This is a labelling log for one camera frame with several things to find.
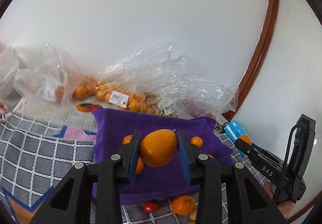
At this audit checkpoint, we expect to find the purple towel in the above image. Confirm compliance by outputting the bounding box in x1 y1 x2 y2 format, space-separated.
91 108 234 206

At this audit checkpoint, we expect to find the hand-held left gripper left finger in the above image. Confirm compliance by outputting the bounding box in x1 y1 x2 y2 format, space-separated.
27 130 142 224

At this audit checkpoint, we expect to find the white plastic bag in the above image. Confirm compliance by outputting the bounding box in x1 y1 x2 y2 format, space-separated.
0 45 28 114

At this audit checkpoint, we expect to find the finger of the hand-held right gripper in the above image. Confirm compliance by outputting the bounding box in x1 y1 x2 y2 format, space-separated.
253 144 286 165
234 138 268 164

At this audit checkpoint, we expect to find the black cable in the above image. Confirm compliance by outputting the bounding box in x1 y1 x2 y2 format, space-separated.
273 125 306 199

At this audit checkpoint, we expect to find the grey checked star blanket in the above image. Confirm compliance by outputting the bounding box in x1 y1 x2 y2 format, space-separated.
0 111 285 224

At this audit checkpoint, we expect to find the pile of brown longans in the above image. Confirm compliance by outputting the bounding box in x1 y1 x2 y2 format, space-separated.
143 91 178 117

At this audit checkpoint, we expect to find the black and red cord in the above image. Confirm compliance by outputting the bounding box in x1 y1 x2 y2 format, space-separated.
214 122 230 133

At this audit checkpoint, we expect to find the blue tissue pack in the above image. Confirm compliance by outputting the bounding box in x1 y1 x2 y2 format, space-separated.
223 120 252 158

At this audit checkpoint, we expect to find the pile of bagged mandarins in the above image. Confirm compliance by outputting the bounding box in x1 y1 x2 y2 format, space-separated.
54 77 148 113

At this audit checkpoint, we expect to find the person's right hand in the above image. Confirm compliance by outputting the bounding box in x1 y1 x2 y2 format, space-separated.
265 181 297 216

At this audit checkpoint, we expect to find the brown wooden door frame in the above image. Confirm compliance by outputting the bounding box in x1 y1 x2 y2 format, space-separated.
221 0 281 120

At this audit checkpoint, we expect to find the clear plastic bag with mandarins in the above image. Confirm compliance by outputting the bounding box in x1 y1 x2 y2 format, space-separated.
97 42 189 114

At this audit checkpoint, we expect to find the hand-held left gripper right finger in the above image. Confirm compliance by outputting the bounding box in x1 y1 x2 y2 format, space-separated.
176 130 288 224

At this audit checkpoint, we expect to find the small red fruit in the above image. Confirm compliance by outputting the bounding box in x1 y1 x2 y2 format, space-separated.
142 201 159 213

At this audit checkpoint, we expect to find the clear plastic bag with red fruit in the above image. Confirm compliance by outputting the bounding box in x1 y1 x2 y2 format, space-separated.
158 73 239 120

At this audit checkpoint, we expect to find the crumpled clear plastic bag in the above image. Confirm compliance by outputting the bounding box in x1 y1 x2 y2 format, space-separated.
12 42 87 107

